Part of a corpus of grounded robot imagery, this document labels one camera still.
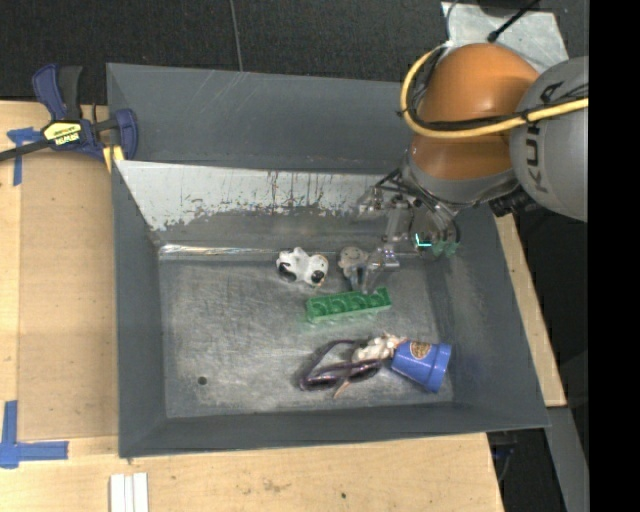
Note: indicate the white and black toy cow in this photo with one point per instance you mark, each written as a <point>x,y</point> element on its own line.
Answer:
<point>302,265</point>

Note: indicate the grey metal bin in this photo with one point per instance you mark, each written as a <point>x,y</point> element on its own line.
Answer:
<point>225,325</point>

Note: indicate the white toy mouse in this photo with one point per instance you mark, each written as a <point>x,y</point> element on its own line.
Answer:
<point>374,349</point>

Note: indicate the grey smiley face toy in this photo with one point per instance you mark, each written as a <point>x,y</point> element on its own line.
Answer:
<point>351,256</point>

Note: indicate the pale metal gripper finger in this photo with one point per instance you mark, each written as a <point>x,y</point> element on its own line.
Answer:
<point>356,277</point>
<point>377,270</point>

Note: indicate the green flat block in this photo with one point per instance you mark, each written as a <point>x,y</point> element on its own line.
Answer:
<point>345,305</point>

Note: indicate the blue cup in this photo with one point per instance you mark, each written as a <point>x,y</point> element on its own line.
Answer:
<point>422,365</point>

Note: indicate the purple sunglasses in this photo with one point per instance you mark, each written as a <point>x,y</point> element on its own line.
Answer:
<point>327,375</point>

